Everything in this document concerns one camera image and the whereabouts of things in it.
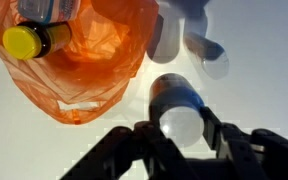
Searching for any white capped bottle in bag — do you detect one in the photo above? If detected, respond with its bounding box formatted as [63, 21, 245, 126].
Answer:
[17, 0, 81, 24]

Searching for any yellow capped dark bottle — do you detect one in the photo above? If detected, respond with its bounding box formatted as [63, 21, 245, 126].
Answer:
[2, 21, 72, 60]

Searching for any orange plastic bag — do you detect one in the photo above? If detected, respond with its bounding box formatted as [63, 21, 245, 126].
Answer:
[0, 0, 159, 124]

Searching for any white cylindrical bottle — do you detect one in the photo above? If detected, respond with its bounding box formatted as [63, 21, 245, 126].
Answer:
[148, 73, 204, 147]

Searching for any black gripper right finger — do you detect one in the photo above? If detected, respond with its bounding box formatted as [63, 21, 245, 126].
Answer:
[200, 107, 288, 180]

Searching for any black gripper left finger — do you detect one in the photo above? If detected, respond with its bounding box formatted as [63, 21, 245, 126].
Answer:
[60, 121, 164, 180]

